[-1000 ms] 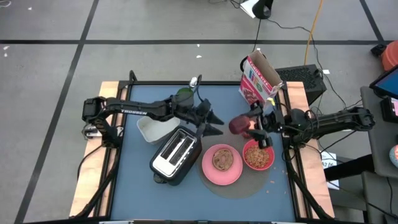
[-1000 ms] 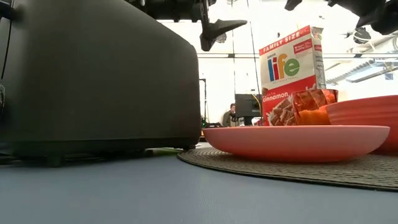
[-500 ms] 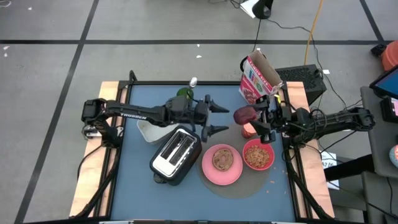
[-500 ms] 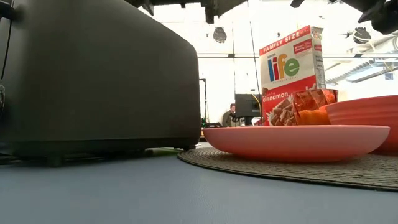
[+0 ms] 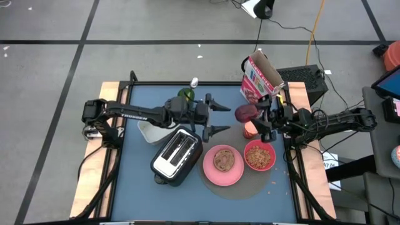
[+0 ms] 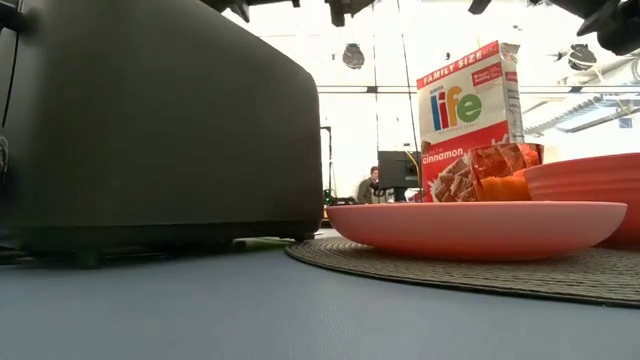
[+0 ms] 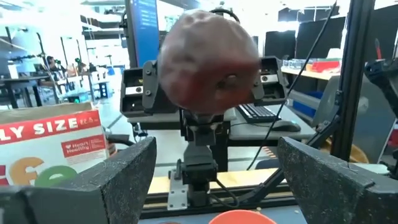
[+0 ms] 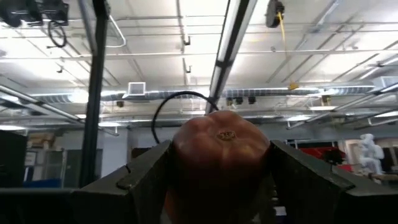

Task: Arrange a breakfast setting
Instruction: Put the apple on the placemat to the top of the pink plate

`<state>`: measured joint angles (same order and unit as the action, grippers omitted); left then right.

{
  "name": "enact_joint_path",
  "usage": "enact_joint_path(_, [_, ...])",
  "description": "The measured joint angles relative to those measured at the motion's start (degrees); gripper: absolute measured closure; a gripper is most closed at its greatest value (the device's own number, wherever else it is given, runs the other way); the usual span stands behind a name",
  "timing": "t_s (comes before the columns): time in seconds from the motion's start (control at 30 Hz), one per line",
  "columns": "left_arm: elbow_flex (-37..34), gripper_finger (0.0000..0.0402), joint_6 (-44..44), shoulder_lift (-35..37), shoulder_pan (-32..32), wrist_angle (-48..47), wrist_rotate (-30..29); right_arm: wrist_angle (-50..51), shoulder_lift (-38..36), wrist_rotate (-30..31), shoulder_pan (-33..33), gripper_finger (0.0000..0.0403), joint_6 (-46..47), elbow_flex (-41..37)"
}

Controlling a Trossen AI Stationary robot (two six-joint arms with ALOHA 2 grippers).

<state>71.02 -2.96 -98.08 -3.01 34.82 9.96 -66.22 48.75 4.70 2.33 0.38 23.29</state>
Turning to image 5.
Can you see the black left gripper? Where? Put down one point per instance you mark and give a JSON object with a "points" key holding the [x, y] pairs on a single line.
{"points": [[197, 112]]}

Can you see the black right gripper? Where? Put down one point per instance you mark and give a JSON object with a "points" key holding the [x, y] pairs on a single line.
{"points": [[281, 118]]}

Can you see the dark red apple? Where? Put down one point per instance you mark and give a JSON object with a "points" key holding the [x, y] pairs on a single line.
{"points": [[245, 113]]}

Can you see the Life cinnamon cereal box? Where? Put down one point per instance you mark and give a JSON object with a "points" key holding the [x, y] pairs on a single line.
{"points": [[259, 78]]}

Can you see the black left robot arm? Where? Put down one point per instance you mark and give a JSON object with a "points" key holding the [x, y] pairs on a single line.
{"points": [[134, 113]]}

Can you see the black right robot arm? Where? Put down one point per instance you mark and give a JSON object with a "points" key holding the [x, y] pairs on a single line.
{"points": [[343, 120]]}

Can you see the pink cup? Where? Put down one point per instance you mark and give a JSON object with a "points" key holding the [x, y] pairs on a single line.
{"points": [[249, 132]]}

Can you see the red round bowl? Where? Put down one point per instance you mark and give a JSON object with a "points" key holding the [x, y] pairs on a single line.
{"points": [[248, 147]]}

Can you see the green plastic cup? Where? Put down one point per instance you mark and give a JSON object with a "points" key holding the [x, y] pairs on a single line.
{"points": [[187, 93]]}

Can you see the brown cereal squares heap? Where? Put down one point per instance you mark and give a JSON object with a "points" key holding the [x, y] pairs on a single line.
{"points": [[258, 157]]}

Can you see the metal spoon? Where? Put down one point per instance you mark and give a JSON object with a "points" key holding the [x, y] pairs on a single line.
{"points": [[194, 82]]}

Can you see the black computer tower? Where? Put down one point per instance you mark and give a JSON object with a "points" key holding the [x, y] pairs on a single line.
{"points": [[303, 78]]}

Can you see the pink round plate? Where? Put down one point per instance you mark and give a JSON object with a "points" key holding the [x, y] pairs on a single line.
{"points": [[223, 179]]}

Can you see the white square dish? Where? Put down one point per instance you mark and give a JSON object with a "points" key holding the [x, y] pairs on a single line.
{"points": [[153, 134]]}

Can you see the black and silver toaster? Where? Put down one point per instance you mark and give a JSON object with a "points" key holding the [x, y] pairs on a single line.
{"points": [[165, 162]]}

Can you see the round woven grey placemat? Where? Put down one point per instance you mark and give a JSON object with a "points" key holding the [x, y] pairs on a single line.
{"points": [[237, 190]]}

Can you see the white paper label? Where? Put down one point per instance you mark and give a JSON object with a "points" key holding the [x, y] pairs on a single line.
{"points": [[329, 162]]}

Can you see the black floor beam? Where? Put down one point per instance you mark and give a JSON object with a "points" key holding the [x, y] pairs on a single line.
{"points": [[350, 168]]}

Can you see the black round stand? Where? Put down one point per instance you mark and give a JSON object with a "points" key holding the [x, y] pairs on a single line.
{"points": [[264, 9]]}

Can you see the white paper sheet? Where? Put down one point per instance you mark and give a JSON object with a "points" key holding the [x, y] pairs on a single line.
{"points": [[248, 6]]}

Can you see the grey side table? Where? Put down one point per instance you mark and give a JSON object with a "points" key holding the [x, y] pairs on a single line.
{"points": [[384, 156]]}

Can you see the black device pink screen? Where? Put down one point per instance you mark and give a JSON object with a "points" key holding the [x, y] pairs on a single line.
{"points": [[392, 109]]}

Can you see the black tablet blue screen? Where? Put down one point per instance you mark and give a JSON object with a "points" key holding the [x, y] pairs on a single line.
{"points": [[390, 84]]}

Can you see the black caster wheel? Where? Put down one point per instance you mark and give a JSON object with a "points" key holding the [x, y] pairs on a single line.
{"points": [[379, 50]]}

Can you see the colourful ball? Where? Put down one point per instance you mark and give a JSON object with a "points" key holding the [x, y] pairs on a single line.
{"points": [[397, 156]]}

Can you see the orange round object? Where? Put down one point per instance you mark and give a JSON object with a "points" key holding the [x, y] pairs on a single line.
{"points": [[393, 56]]}

